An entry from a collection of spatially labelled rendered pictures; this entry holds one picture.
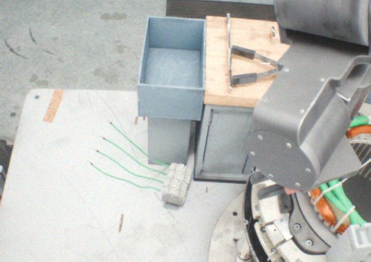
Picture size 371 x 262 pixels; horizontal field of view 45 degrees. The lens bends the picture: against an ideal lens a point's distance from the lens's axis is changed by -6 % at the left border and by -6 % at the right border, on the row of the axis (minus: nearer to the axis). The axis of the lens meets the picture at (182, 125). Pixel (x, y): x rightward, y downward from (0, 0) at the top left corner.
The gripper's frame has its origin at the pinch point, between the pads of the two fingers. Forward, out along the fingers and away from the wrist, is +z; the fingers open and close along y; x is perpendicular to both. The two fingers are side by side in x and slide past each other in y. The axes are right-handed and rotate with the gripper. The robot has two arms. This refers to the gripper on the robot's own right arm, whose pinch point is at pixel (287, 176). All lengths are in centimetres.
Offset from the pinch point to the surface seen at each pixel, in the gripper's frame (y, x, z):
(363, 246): 10.3, 5.1, 0.8
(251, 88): -21.7, 7.3, 13.8
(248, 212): -3.4, -0.1, 17.6
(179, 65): -36.3, 0.3, 22.1
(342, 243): 8.4, 4.6, 4.1
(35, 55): -145, -34, 124
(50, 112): -48, -26, 43
